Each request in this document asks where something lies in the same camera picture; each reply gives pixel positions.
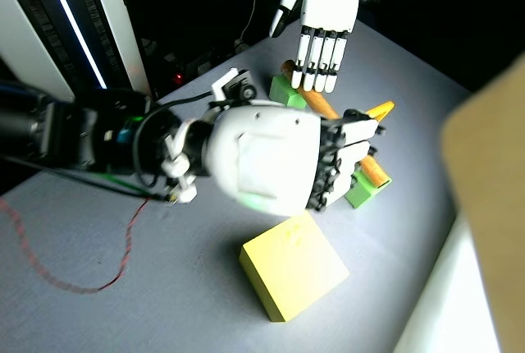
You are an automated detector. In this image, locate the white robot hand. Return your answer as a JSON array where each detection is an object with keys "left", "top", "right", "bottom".
[
  {"left": 268, "top": 0, "right": 362, "bottom": 94},
  {"left": 204, "top": 98, "right": 389, "bottom": 217}
]

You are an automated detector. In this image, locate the round wooden dowel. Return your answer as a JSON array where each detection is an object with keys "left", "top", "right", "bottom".
[{"left": 281, "top": 60, "right": 391, "bottom": 186}]

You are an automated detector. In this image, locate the orange frame hacksaw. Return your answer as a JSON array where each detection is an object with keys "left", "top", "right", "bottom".
[{"left": 363, "top": 100, "right": 396, "bottom": 125}]

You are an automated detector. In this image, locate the green support block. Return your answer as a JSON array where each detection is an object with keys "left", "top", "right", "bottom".
[
  {"left": 268, "top": 74, "right": 307, "bottom": 109},
  {"left": 344, "top": 167, "right": 394, "bottom": 210}
]

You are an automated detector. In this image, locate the yellow wooden cube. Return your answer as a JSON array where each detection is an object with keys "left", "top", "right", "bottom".
[{"left": 238, "top": 209, "right": 351, "bottom": 323}]

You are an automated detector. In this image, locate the grey table cloth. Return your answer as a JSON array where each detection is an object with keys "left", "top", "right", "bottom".
[{"left": 0, "top": 20, "right": 471, "bottom": 353}]

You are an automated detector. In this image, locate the white rack with light strip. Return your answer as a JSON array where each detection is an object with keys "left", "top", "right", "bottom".
[{"left": 0, "top": 0, "right": 153, "bottom": 102}]

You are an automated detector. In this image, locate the blurred tan panel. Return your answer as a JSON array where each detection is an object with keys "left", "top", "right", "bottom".
[{"left": 440, "top": 51, "right": 525, "bottom": 353}]

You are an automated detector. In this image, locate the black wrist camera white bracket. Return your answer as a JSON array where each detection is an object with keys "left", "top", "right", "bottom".
[{"left": 210, "top": 66, "right": 258, "bottom": 103}]

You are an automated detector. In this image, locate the thin white cable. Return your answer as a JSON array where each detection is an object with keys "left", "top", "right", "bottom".
[{"left": 233, "top": 0, "right": 288, "bottom": 51}]

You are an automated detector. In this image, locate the red twisted cable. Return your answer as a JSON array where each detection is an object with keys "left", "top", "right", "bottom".
[{"left": 0, "top": 195, "right": 153, "bottom": 295}]

